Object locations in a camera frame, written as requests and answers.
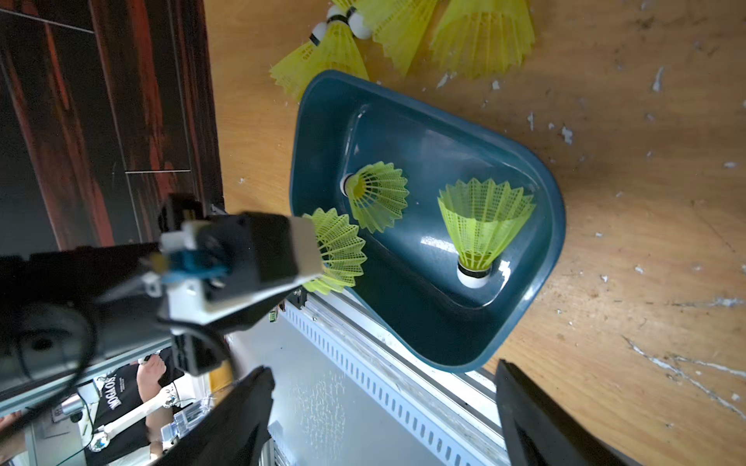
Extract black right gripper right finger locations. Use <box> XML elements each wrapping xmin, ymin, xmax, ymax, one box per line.
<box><xmin>495</xmin><ymin>359</ymin><xmax>637</xmax><ymax>465</ymax></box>

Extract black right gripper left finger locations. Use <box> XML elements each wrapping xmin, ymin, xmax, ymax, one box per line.
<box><xmin>155</xmin><ymin>366</ymin><xmax>275</xmax><ymax>466</ymax></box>

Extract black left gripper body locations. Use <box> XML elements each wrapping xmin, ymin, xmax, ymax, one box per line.
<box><xmin>0</xmin><ymin>191</ymin><xmax>293</xmax><ymax>397</ymax></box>

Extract yellow shuttlecock three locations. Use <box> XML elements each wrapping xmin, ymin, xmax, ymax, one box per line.
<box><xmin>303</xmin><ymin>208</ymin><xmax>367</xmax><ymax>295</ymax></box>

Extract yellow shuttlecock one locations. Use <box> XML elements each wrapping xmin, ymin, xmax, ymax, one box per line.
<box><xmin>437</xmin><ymin>179</ymin><xmax>535</xmax><ymax>289</ymax></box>

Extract yellow shuttlecock two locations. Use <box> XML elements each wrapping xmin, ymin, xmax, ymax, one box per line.
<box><xmin>341</xmin><ymin>161</ymin><xmax>409</xmax><ymax>233</ymax></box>

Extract teal plastic storage tray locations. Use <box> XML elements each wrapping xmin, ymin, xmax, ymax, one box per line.
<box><xmin>289</xmin><ymin>71</ymin><xmax>566</xmax><ymax>373</ymax></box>

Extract person in black shirt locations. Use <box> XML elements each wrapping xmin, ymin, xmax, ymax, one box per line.
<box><xmin>85</xmin><ymin>348</ymin><xmax>184</xmax><ymax>465</ymax></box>

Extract yellow shuttlecock four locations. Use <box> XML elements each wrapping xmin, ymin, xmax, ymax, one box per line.
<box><xmin>269</xmin><ymin>23</ymin><xmax>328</xmax><ymax>101</ymax></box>

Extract yellow shuttlecock five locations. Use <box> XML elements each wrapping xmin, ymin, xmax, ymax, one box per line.
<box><xmin>311</xmin><ymin>4</ymin><xmax>369</xmax><ymax>81</ymax></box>

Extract yellow shuttlecock seven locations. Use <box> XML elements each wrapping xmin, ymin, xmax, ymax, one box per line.
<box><xmin>429</xmin><ymin>0</ymin><xmax>535</xmax><ymax>79</ymax></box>

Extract yellow shuttlecock six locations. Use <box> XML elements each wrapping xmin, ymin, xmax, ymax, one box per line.
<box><xmin>354</xmin><ymin>0</ymin><xmax>438</xmax><ymax>77</ymax></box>

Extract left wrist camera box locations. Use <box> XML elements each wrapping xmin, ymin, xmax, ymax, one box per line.
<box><xmin>140</xmin><ymin>212</ymin><xmax>324</xmax><ymax>325</ymax></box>

